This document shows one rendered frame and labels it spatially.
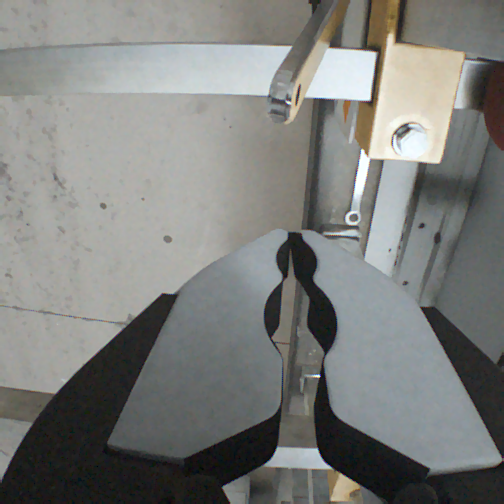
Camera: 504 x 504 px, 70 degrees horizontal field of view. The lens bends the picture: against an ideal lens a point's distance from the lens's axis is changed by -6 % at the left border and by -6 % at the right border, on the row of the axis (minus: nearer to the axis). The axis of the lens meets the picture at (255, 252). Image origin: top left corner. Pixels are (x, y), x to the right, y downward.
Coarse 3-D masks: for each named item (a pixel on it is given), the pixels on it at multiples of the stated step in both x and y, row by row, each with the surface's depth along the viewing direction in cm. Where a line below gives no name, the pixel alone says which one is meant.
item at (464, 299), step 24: (480, 192) 49; (480, 216) 49; (480, 240) 49; (456, 264) 56; (480, 264) 49; (456, 288) 55; (480, 288) 48; (456, 312) 55; (480, 312) 48; (480, 336) 48
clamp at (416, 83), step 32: (384, 0) 20; (384, 32) 21; (384, 64) 21; (416, 64) 21; (448, 64) 21; (384, 96) 22; (416, 96) 22; (448, 96) 22; (384, 128) 23; (448, 128) 23; (416, 160) 24
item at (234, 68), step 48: (48, 48) 22; (96, 48) 22; (144, 48) 22; (192, 48) 22; (240, 48) 22; (288, 48) 22; (336, 48) 22; (0, 96) 24; (336, 96) 23; (480, 96) 23
